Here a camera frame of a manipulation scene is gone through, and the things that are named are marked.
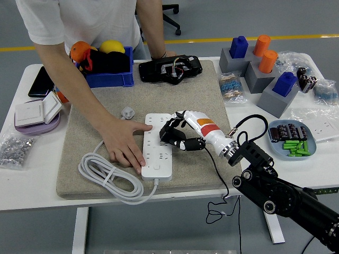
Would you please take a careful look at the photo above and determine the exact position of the black smartphone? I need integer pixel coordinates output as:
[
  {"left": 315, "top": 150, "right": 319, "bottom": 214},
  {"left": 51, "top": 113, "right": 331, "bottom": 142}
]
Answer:
[{"left": 28, "top": 66, "right": 55, "bottom": 98}]

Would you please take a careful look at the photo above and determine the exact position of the person's right hand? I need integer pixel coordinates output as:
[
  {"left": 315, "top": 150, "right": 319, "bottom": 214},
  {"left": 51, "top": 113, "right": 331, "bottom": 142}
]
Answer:
[{"left": 101, "top": 120, "right": 154, "bottom": 175}]

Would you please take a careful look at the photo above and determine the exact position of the yellow lemon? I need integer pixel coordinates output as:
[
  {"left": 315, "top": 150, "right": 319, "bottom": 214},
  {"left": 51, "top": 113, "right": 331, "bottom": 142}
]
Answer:
[{"left": 99, "top": 39, "right": 126, "bottom": 55}]

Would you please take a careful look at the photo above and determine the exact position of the clear bag of metal nuts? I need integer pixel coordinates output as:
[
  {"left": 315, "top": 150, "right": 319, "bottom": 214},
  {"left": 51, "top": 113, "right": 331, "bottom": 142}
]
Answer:
[{"left": 0, "top": 133, "right": 37, "bottom": 170}]

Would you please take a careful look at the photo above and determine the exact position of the black opened electronic device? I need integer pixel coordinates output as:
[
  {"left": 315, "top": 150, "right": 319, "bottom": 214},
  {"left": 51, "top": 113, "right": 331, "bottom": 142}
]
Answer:
[{"left": 138, "top": 55, "right": 203, "bottom": 85}]

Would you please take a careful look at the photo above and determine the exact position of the table height control panel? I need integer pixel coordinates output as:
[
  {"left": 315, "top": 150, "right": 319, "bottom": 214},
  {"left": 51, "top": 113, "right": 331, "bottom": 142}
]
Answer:
[{"left": 314, "top": 187, "right": 339, "bottom": 195}]

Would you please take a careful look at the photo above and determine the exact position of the black office chair base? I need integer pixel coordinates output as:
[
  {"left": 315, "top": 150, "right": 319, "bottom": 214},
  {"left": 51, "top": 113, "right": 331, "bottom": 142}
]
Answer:
[{"left": 162, "top": 4, "right": 182, "bottom": 37}]

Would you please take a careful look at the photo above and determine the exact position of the grey-brown mat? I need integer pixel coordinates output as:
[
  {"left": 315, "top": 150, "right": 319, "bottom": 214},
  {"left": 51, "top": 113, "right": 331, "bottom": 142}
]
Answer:
[{"left": 55, "top": 59, "right": 244, "bottom": 199}]

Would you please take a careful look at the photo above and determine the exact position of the blue plastic bin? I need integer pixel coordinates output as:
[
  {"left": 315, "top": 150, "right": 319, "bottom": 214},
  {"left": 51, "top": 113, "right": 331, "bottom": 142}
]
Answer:
[{"left": 75, "top": 46, "right": 135, "bottom": 88}]

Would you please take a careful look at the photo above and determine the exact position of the white wall switch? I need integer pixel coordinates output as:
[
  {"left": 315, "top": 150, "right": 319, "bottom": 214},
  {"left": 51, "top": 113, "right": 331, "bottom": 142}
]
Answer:
[
  {"left": 14, "top": 101, "right": 44, "bottom": 128},
  {"left": 41, "top": 91, "right": 63, "bottom": 125}
]

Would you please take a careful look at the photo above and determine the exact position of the bag of black capacitors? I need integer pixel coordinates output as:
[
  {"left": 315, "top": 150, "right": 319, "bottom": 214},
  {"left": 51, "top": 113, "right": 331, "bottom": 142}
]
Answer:
[{"left": 296, "top": 66, "right": 318, "bottom": 94}]

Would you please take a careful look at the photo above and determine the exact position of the purple tray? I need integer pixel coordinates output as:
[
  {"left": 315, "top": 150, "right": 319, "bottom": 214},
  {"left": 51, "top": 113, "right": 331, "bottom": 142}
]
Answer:
[{"left": 14, "top": 99, "right": 61, "bottom": 136}]

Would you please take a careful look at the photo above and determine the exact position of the white power strip with cable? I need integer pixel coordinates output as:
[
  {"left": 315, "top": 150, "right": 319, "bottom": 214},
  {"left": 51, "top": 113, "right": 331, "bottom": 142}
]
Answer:
[{"left": 78, "top": 106, "right": 174, "bottom": 206}]

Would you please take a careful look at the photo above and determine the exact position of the white table leg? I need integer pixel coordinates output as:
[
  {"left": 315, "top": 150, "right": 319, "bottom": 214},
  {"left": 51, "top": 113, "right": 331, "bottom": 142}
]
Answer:
[
  {"left": 261, "top": 211, "right": 286, "bottom": 244},
  {"left": 72, "top": 207, "right": 90, "bottom": 254}
]

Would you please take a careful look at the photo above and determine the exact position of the grey block with two holes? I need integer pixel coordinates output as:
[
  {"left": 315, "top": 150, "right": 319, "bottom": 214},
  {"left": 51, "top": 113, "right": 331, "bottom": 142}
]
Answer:
[{"left": 219, "top": 46, "right": 256, "bottom": 77}]

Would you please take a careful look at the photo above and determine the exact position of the grey block holder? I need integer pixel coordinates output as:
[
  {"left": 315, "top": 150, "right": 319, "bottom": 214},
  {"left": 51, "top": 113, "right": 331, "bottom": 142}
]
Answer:
[
  {"left": 256, "top": 76, "right": 300, "bottom": 119},
  {"left": 244, "top": 59, "right": 279, "bottom": 94}
]

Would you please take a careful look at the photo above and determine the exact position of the person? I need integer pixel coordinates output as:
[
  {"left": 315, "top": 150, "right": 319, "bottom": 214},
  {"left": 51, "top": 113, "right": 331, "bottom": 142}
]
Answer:
[{"left": 14, "top": 0, "right": 148, "bottom": 60}]

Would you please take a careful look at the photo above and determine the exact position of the light blue tray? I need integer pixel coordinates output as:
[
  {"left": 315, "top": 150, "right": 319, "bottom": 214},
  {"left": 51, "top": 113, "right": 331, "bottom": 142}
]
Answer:
[{"left": 267, "top": 119, "right": 318, "bottom": 161}]

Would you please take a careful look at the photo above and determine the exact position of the bag of blue resistors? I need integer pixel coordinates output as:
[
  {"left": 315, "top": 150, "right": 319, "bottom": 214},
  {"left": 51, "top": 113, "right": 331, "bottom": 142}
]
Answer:
[{"left": 312, "top": 78, "right": 339, "bottom": 106}]

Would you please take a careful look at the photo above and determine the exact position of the black plug with cord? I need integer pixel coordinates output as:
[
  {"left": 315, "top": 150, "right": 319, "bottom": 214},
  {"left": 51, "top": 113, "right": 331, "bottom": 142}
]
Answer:
[{"left": 158, "top": 121, "right": 242, "bottom": 254}]

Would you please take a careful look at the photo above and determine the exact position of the white socket in clear bag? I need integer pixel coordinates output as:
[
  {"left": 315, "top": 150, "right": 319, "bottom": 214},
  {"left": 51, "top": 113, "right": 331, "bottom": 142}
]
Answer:
[{"left": 290, "top": 107, "right": 339, "bottom": 143}]

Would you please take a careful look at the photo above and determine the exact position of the clear bag of resistors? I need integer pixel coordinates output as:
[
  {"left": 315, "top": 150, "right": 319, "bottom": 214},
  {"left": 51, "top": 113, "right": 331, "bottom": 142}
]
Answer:
[{"left": 218, "top": 71, "right": 248, "bottom": 104}]

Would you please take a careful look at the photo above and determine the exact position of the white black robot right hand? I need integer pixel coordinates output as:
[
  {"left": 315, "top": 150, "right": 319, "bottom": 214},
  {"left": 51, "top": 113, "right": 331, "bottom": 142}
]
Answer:
[{"left": 158, "top": 110, "right": 235, "bottom": 157}]

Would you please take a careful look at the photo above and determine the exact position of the orange cylinder peg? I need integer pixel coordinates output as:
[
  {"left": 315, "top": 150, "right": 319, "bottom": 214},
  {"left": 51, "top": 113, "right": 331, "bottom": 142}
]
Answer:
[
  {"left": 253, "top": 34, "right": 271, "bottom": 57},
  {"left": 258, "top": 49, "right": 279, "bottom": 74}
]

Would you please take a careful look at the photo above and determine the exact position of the crumpled clear plastic bag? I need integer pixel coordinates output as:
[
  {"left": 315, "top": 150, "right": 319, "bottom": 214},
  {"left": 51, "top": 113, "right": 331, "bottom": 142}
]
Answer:
[{"left": 275, "top": 50, "right": 310, "bottom": 77}]

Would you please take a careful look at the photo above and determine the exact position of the blue square peg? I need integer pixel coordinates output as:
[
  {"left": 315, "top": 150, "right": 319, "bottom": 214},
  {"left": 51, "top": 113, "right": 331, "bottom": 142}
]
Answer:
[
  {"left": 229, "top": 35, "right": 249, "bottom": 59},
  {"left": 272, "top": 71, "right": 298, "bottom": 98}
]

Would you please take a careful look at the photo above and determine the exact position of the orange fruit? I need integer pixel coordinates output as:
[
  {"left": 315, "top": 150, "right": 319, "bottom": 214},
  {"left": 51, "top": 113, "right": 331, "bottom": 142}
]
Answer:
[{"left": 70, "top": 41, "right": 92, "bottom": 61}]

